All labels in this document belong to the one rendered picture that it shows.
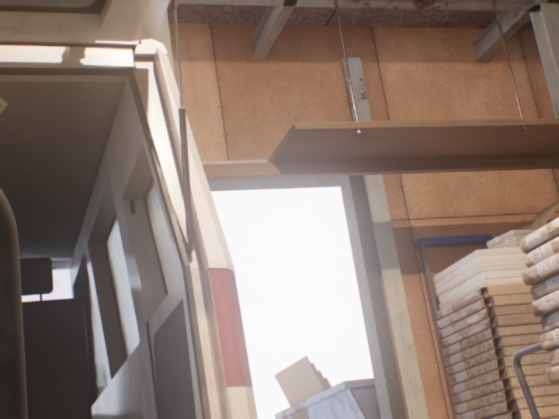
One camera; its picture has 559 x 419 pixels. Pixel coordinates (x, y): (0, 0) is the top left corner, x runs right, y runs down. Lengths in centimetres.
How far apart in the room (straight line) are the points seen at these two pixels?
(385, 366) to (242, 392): 234
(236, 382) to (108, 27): 104
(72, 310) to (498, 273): 185
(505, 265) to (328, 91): 137
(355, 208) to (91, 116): 187
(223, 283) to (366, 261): 237
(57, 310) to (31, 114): 119
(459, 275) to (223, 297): 222
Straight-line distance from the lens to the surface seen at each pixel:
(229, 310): 230
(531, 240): 257
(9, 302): 63
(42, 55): 275
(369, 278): 461
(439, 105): 518
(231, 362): 225
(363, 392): 492
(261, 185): 502
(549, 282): 252
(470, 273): 428
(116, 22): 262
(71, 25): 262
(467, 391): 437
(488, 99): 535
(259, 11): 489
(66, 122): 327
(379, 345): 455
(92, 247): 413
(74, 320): 413
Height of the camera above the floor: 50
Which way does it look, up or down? 18 degrees up
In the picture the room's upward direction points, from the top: 8 degrees counter-clockwise
